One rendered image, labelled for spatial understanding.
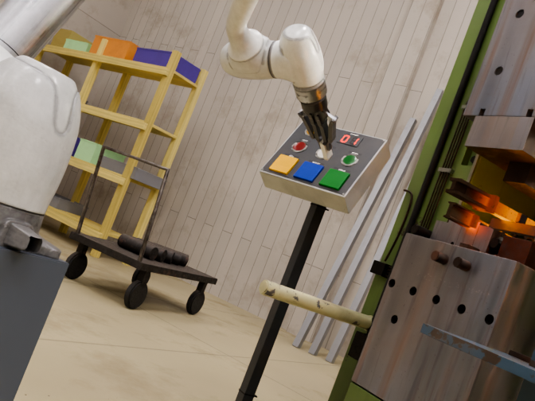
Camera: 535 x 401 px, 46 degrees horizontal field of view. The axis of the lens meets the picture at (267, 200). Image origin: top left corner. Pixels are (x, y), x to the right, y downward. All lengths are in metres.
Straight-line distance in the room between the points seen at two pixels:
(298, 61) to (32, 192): 0.89
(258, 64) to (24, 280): 0.95
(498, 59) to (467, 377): 0.92
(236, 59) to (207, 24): 6.65
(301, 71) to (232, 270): 5.34
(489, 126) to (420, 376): 0.71
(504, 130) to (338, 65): 5.27
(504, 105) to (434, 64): 4.74
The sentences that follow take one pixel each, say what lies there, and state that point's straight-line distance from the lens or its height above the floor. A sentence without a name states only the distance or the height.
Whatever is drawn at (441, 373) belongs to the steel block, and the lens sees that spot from 1.64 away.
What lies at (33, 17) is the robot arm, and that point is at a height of 0.96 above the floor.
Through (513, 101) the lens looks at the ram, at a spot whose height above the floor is 1.35.
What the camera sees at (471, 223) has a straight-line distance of 1.76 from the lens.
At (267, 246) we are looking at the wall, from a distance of 6.72.
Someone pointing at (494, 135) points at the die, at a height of 1.25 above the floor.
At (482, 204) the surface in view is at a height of 0.96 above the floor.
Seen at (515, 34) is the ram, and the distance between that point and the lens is 2.00.
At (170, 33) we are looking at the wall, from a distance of 8.70.
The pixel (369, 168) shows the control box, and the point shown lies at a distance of 2.04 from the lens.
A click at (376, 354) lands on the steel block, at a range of 1.79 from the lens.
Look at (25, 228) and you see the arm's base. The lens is 0.97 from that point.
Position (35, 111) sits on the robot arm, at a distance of 0.98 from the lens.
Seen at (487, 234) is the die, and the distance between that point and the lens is 1.74.
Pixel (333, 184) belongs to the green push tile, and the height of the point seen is 0.99.
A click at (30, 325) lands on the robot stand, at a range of 1.04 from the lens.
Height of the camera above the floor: 0.74
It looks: 4 degrees up
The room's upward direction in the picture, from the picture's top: 21 degrees clockwise
